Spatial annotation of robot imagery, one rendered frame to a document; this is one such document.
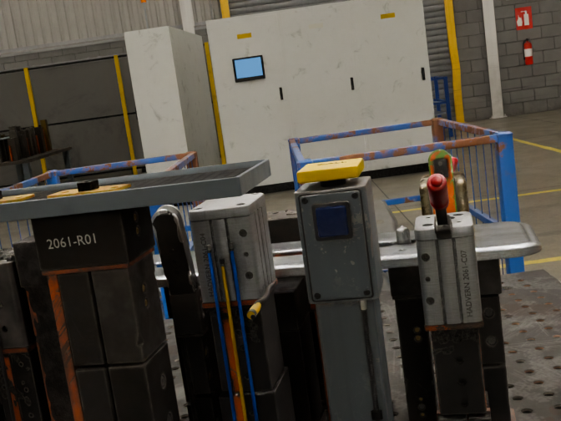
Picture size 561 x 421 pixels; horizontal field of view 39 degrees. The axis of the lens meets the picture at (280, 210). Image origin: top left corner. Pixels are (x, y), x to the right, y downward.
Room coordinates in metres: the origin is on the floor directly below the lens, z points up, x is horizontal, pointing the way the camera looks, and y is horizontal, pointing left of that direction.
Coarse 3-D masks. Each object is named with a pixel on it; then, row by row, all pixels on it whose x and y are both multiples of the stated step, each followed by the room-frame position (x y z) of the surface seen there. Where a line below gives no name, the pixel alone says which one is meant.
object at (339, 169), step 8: (336, 160) 0.81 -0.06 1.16; (344, 160) 0.80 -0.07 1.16; (352, 160) 0.79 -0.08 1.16; (360, 160) 0.78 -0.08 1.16; (304, 168) 0.78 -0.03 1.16; (312, 168) 0.77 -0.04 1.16; (320, 168) 0.76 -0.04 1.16; (328, 168) 0.75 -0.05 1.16; (336, 168) 0.75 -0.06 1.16; (344, 168) 0.75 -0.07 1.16; (352, 168) 0.74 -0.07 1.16; (360, 168) 0.76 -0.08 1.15; (296, 176) 0.76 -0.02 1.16; (304, 176) 0.75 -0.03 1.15; (312, 176) 0.75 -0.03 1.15; (320, 176) 0.75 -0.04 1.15; (328, 176) 0.75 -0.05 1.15; (336, 176) 0.75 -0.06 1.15; (344, 176) 0.75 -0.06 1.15; (352, 176) 0.75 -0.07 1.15; (320, 184) 0.78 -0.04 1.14; (328, 184) 0.77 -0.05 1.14; (336, 184) 0.77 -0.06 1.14
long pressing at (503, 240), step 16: (480, 224) 1.15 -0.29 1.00; (496, 224) 1.13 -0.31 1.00; (512, 224) 1.12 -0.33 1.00; (384, 240) 1.13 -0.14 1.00; (480, 240) 1.05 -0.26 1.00; (496, 240) 1.03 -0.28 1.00; (512, 240) 1.02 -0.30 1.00; (528, 240) 1.01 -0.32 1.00; (192, 256) 1.20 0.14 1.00; (288, 256) 1.11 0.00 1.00; (384, 256) 1.01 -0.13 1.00; (400, 256) 1.01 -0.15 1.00; (416, 256) 1.00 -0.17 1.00; (480, 256) 0.98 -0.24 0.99; (496, 256) 0.98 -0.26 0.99; (512, 256) 0.98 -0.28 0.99; (160, 272) 1.12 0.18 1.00; (288, 272) 1.04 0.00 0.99; (304, 272) 1.03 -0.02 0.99
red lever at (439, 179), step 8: (432, 176) 0.78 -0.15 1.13; (440, 176) 0.78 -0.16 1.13; (432, 184) 0.77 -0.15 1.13; (440, 184) 0.77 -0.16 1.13; (432, 192) 0.78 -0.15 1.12; (440, 192) 0.77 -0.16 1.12; (432, 200) 0.80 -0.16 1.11; (440, 200) 0.79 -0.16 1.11; (448, 200) 0.81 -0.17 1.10; (440, 208) 0.81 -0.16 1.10; (440, 216) 0.84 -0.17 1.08; (448, 216) 0.87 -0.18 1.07; (440, 224) 0.86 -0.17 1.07; (448, 224) 0.86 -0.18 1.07; (440, 232) 0.86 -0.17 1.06; (448, 232) 0.86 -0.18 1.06
